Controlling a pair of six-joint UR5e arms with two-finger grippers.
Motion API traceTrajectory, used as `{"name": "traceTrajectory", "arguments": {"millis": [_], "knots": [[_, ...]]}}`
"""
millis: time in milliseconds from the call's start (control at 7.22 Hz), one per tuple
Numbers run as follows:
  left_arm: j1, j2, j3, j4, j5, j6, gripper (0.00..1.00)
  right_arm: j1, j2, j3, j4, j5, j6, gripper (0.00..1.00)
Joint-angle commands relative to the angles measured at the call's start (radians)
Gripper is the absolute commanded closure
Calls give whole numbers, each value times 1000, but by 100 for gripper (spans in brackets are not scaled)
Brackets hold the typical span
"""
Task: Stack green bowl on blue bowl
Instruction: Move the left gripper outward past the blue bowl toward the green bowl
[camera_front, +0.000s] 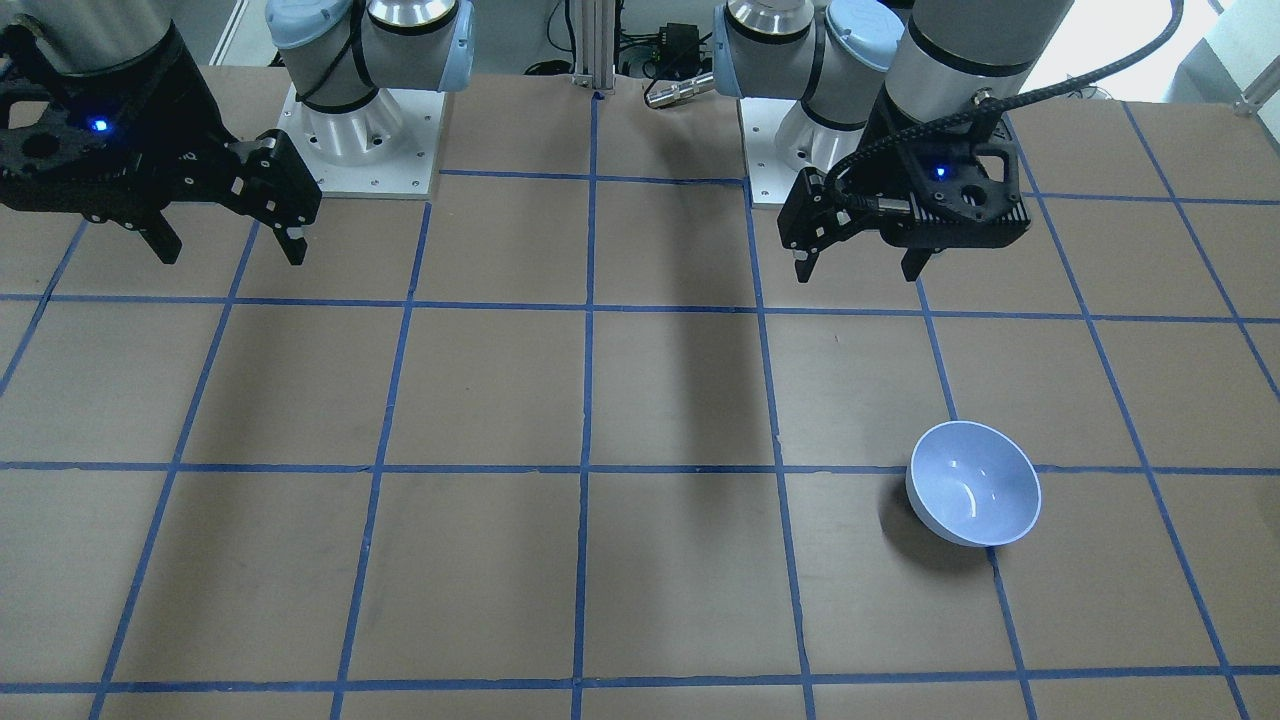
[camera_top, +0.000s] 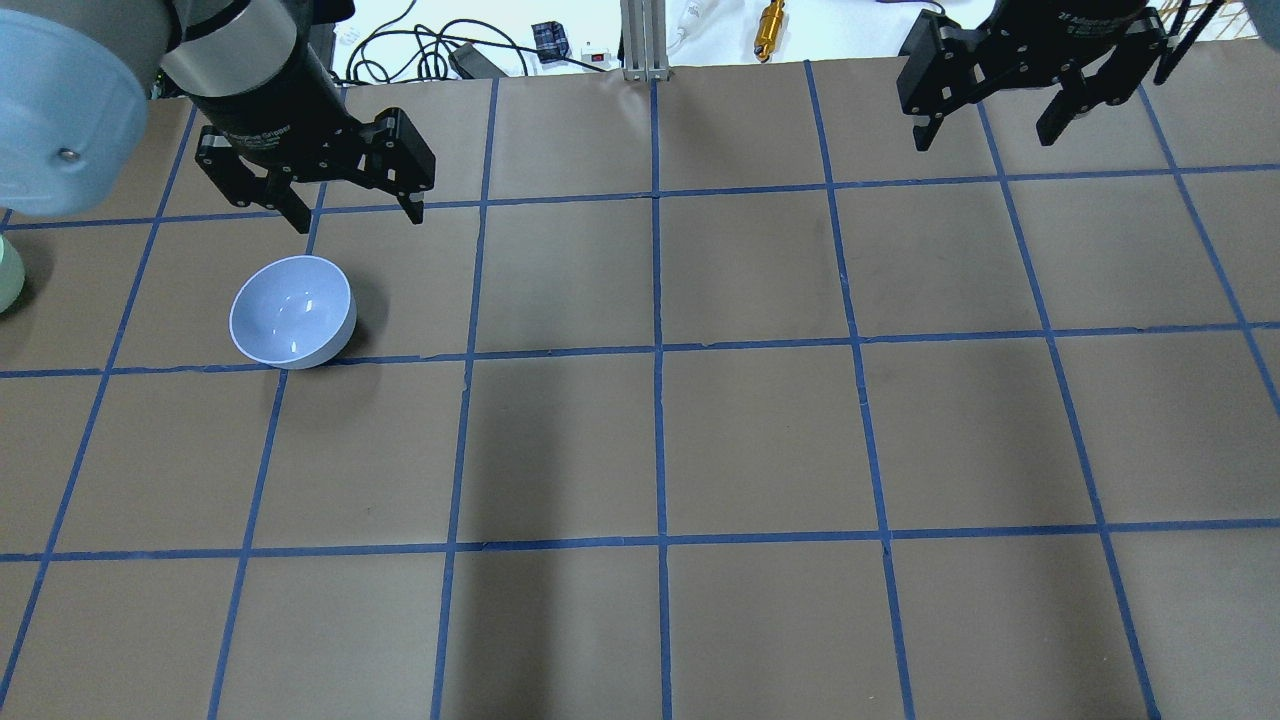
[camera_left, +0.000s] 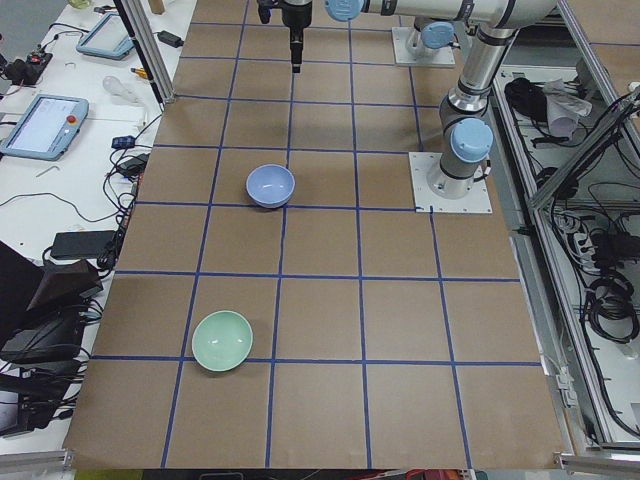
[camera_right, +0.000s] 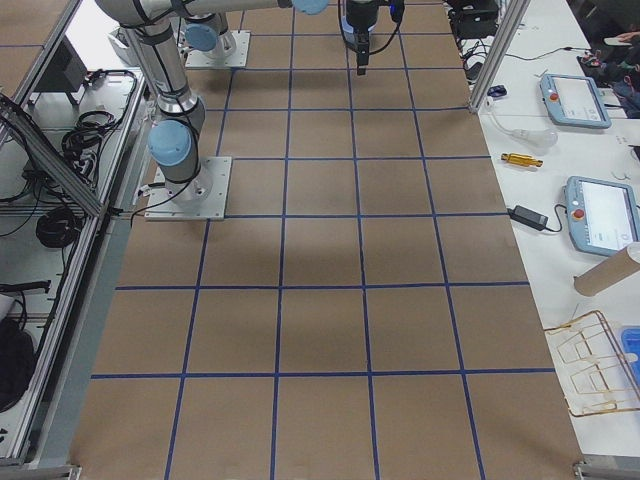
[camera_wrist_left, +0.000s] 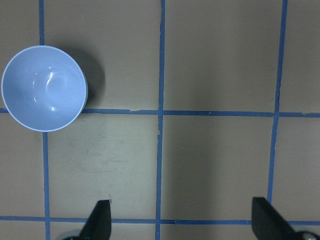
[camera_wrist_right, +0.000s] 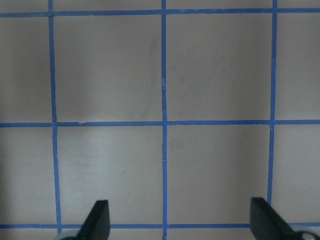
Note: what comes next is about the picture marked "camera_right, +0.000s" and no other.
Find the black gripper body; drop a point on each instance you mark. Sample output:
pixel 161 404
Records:
pixel 361 19

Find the teach pendant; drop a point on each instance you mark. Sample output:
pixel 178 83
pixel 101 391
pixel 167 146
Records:
pixel 574 101
pixel 602 216

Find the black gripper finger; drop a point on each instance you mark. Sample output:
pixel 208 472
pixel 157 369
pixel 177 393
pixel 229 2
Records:
pixel 362 60

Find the cardboard tube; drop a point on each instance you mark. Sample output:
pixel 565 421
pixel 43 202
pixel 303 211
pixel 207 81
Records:
pixel 609 272

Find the lower teach pendant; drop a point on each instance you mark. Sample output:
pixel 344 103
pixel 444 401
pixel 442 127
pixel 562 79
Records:
pixel 602 216

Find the aluminium side frame rail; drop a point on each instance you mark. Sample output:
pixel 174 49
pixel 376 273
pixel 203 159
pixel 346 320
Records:
pixel 54 274

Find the brown paper table mat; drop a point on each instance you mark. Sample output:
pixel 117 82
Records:
pixel 361 313

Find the black power adapter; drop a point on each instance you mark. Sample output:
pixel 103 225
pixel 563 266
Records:
pixel 528 217

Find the blue plastic container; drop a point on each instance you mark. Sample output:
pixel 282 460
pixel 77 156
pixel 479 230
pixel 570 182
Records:
pixel 628 340

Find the brass cylinder fitting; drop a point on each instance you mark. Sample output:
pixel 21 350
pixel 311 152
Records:
pixel 521 160

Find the aluminium frame post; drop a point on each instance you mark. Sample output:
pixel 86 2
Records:
pixel 505 33

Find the upper teach pendant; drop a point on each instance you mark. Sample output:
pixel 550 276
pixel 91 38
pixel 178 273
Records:
pixel 574 101

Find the gold wire rack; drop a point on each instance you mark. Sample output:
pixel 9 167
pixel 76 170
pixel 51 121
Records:
pixel 587 358

